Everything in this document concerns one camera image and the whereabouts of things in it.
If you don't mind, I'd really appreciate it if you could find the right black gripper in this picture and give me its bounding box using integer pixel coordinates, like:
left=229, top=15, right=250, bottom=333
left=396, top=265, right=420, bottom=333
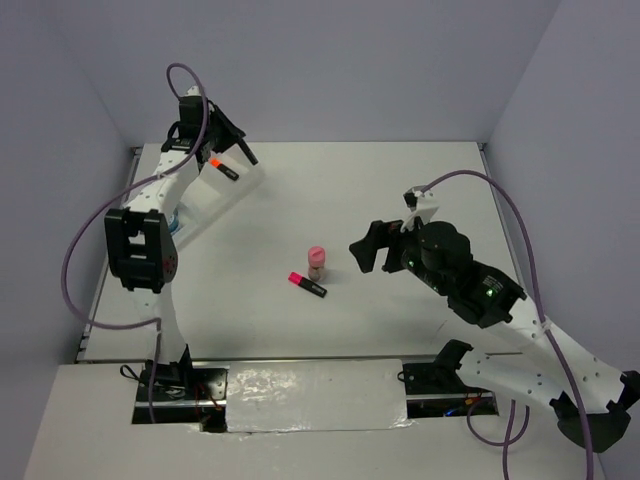
left=348, top=211, right=449, bottom=295

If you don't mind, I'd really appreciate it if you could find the orange highlighter marker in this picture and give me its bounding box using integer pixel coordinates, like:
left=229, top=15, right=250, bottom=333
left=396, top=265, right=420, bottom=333
left=209, top=158, right=240, bottom=182

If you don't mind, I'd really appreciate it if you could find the blue paint jar with label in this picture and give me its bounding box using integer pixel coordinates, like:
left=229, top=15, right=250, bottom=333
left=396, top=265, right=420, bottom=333
left=168, top=209, right=181, bottom=235

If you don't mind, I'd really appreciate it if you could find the blue highlighter marker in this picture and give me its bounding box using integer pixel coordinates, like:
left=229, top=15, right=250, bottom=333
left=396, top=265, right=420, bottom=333
left=238, top=139, right=259, bottom=166

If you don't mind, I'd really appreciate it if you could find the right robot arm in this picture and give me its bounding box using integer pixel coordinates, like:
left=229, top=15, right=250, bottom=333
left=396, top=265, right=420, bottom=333
left=349, top=220, right=639, bottom=453

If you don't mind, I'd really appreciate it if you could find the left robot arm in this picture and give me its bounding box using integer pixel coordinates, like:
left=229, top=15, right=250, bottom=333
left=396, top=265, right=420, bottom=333
left=104, top=87, right=263, bottom=399

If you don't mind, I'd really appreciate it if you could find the pink glitter jar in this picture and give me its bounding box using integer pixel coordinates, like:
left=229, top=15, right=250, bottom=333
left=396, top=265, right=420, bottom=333
left=307, top=246, right=326, bottom=283

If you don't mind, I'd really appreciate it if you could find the white three-compartment plastic tray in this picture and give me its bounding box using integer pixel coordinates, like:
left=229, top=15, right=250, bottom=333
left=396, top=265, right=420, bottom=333
left=172, top=146, right=265, bottom=251

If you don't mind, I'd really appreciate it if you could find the pink highlighter marker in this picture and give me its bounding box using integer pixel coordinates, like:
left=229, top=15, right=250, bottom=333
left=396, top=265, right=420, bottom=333
left=288, top=272, right=327, bottom=298

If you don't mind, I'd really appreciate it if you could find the silver foil cover plate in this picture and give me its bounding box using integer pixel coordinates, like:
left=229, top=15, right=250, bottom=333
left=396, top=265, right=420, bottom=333
left=226, top=359, right=411, bottom=433

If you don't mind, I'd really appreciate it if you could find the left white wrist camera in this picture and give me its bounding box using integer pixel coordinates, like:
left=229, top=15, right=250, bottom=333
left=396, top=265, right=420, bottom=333
left=185, top=85, right=202, bottom=97

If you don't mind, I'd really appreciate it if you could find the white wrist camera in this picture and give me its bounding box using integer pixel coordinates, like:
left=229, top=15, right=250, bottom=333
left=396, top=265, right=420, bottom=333
left=185, top=85, right=202, bottom=97
left=400, top=185, right=439, bottom=233

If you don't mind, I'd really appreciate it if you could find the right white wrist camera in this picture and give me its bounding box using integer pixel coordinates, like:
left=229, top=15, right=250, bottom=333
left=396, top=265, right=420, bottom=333
left=400, top=185, right=439, bottom=233

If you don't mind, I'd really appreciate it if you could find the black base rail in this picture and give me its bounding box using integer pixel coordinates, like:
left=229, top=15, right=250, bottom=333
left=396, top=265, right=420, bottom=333
left=121, top=359, right=498, bottom=434

